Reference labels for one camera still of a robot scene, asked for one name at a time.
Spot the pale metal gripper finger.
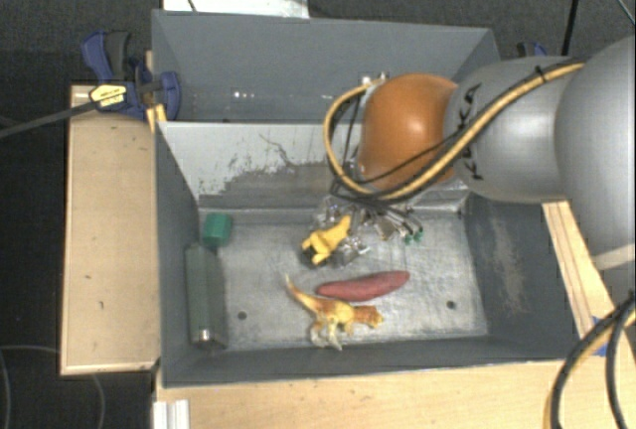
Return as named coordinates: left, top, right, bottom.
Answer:
left=311, top=201, right=342, bottom=233
left=330, top=240, right=373, bottom=269

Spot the yellow toy animal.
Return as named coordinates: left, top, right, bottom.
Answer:
left=300, top=214, right=353, bottom=265

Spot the red-brown toy sweet potato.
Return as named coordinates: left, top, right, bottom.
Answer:
left=315, top=269, right=411, bottom=303

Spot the orange toy dinosaur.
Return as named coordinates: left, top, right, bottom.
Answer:
left=283, top=272, right=386, bottom=352

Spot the grey metal bin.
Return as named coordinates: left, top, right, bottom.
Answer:
left=148, top=8, right=582, bottom=388

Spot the pale wood board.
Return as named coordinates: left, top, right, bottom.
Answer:
left=59, top=83, right=163, bottom=376

